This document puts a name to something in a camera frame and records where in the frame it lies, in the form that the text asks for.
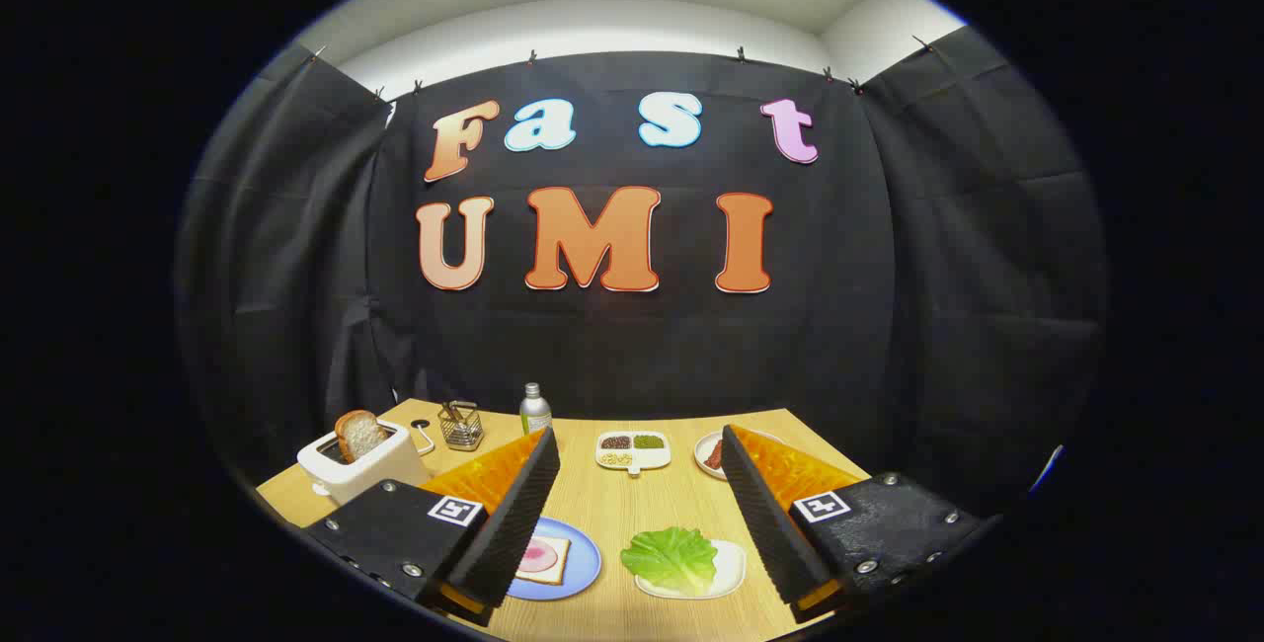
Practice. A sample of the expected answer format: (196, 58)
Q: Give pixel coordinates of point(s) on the silver green bottle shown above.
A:
(535, 415)

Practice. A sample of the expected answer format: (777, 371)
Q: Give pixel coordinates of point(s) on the blue plate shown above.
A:
(585, 563)

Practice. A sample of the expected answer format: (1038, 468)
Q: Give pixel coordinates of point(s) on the white toaster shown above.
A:
(380, 472)

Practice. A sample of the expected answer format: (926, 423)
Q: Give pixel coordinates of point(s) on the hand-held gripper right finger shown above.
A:
(765, 533)

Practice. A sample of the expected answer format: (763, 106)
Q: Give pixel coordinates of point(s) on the white divided dish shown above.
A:
(652, 457)

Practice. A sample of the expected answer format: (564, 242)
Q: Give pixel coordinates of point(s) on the pink ham slice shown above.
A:
(540, 557)

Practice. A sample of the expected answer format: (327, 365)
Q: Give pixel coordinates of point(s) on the pile of yellow beans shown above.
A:
(616, 459)

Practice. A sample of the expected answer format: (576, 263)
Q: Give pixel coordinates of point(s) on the rounded toasted bread slice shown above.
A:
(360, 435)

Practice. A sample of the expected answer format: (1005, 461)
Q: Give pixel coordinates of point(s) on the pile of dark beans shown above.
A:
(616, 442)

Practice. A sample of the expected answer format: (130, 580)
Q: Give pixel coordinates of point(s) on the green lettuce leaf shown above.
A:
(671, 558)

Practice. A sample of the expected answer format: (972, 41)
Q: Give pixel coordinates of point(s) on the white rectangular plate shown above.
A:
(731, 568)

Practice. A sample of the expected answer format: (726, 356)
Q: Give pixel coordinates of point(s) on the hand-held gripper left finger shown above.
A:
(523, 523)

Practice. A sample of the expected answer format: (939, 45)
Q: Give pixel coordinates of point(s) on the pile of green beans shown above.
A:
(649, 441)

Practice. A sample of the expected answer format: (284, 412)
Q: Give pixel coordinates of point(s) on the square white bread slice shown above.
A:
(563, 548)

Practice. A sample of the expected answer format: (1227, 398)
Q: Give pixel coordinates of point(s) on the brown meat piece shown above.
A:
(715, 454)

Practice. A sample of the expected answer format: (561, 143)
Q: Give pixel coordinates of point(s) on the white round plate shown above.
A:
(701, 447)

